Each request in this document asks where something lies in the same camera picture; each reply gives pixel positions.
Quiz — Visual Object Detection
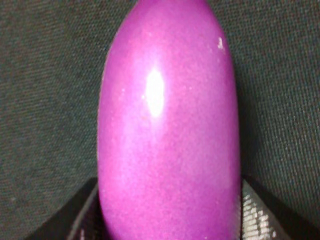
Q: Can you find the black table cloth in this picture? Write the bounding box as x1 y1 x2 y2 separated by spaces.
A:
0 0 320 240

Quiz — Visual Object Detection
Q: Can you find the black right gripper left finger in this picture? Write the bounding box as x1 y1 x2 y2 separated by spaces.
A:
26 178 107 240

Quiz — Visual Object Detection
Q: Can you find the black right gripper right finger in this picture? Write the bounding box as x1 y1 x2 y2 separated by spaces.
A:
240 177 320 240

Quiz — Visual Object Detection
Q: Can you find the purple toy eggplant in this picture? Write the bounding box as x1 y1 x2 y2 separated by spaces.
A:
97 0 241 240

